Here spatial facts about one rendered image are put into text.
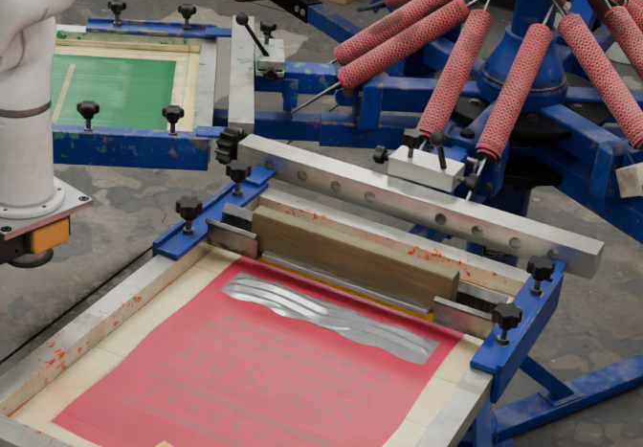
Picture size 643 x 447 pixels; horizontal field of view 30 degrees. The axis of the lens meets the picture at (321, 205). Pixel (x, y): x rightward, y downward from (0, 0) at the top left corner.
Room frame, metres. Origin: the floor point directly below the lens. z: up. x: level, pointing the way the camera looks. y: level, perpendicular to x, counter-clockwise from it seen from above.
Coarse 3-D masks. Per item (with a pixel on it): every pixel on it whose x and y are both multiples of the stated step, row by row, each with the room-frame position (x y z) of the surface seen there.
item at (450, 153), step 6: (444, 150) 2.03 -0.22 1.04; (450, 150) 2.03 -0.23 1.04; (456, 150) 2.03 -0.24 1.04; (450, 156) 2.01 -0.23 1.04; (456, 156) 2.01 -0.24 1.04; (462, 156) 2.01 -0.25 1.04; (462, 162) 2.00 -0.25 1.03; (408, 180) 1.90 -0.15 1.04; (426, 186) 1.88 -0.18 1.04; (444, 192) 1.93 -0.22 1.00
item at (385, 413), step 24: (360, 312) 1.59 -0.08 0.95; (384, 312) 1.60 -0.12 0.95; (312, 336) 1.51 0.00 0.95; (336, 336) 1.52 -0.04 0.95; (432, 336) 1.55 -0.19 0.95; (456, 336) 1.55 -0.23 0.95; (360, 360) 1.47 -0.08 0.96; (384, 360) 1.47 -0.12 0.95; (432, 360) 1.48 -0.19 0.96; (408, 384) 1.42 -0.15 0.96; (384, 408) 1.36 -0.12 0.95; (408, 408) 1.36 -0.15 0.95; (360, 432) 1.30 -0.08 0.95; (384, 432) 1.30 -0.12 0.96
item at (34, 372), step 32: (320, 224) 1.83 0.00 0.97; (352, 224) 1.81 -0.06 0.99; (160, 256) 1.65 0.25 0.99; (192, 256) 1.68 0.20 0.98; (416, 256) 1.75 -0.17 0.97; (448, 256) 1.73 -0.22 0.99; (128, 288) 1.55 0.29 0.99; (160, 288) 1.59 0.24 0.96; (512, 288) 1.68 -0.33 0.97; (96, 320) 1.46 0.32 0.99; (32, 352) 1.36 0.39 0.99; (64, 352) 1.37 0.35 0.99; (0, 384) 1.29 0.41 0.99; (32, 384) 1.31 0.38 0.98; (480, 384) 1.39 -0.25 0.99; (0, 416) 1.22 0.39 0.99; (448, 416) 1.31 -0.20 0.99
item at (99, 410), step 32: (320, 288) 1.65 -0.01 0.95; (192, 320) 1.53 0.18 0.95; (256, 320) 1.54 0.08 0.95; (288, 320) 1.55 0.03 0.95; (160, 352) 1.44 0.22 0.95; (96, 384) 1.35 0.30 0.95; (128, 384) 1.36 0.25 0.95; (64, 416) 1.27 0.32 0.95; (96, 416) 1.28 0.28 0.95; (128, 416) 1.29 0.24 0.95
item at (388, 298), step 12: (264, 252) 1.68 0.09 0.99; (288, 264) 1.66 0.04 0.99; (300, 264) 1.65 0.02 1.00; (312, 276) 1.64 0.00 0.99; (324, 276) 1.63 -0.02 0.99; (336, 276) 1.63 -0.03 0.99; (348, 288) 1.61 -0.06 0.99; (360, 288) 1.60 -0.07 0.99; (372, 288) 1.60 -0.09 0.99; (384, 300) 1.58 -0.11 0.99; (396, 300) 1.58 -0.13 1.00; (408, 300) 1.58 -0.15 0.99; (420, 312) 1.56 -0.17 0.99
